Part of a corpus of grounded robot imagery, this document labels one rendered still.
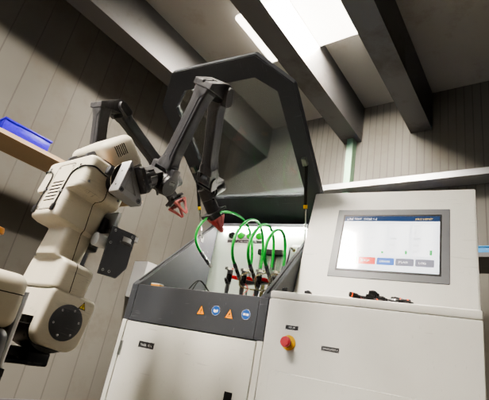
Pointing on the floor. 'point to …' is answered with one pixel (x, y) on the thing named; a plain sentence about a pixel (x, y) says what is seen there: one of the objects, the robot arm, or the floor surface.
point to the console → (378, 318)
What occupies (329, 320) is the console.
